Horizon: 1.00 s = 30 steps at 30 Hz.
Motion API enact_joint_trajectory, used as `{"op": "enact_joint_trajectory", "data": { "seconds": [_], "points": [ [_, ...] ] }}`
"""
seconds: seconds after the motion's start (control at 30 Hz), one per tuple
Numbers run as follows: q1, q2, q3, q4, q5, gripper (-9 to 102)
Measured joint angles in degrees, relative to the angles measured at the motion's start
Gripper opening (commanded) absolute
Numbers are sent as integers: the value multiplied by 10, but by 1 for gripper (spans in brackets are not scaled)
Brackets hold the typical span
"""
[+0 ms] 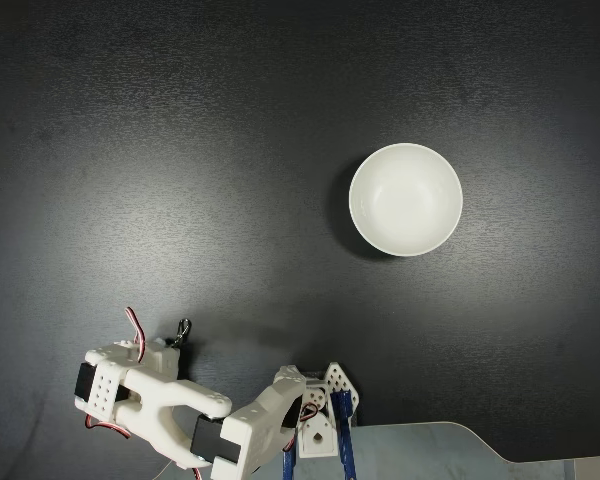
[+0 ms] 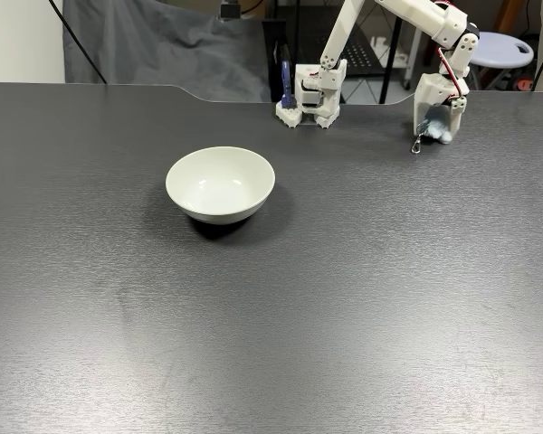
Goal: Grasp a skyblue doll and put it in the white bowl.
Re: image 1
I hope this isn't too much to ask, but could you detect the white bowl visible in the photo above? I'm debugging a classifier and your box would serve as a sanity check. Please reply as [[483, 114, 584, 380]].
[[348, 142, 464, 258]]

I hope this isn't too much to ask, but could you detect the red white servo cable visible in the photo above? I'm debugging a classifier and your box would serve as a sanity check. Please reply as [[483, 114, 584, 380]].
[[124, 307, 149, 364]]

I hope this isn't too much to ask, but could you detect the skyblue plush doll with keyring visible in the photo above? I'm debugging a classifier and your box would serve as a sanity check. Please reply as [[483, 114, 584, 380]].
[[162, 318, 192, 349]]

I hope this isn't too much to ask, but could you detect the blue table clamp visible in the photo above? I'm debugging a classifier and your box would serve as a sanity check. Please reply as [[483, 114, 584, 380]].
[[281, 437, 297, 480], [329, 389, 360, 480]]

